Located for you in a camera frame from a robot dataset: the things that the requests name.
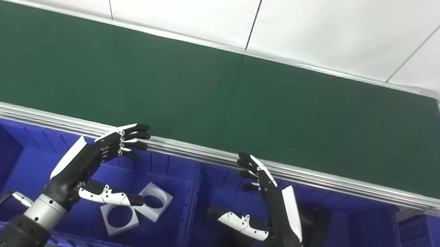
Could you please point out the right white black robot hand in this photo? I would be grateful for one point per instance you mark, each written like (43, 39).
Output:
(285, 230)

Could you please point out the black cylinder-on-block part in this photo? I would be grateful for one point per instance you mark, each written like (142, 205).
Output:
(318, 231)

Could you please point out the white square plate with hole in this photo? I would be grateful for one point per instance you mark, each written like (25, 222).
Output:
(109, 229)
(157, 217)

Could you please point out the green conveyor belt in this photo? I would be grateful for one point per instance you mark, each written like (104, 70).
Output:
(349, 187)
(207, 94)

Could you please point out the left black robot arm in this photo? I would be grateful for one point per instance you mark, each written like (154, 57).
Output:
(44, 210)

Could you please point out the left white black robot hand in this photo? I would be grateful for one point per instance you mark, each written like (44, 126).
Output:
(70, 178)

